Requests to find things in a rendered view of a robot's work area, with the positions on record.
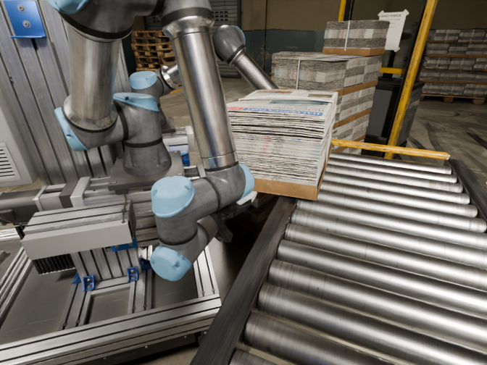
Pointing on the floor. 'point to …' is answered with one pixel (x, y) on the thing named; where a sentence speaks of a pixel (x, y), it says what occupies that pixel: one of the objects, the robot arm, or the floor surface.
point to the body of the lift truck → (380, 100)
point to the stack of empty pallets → (150, 49)
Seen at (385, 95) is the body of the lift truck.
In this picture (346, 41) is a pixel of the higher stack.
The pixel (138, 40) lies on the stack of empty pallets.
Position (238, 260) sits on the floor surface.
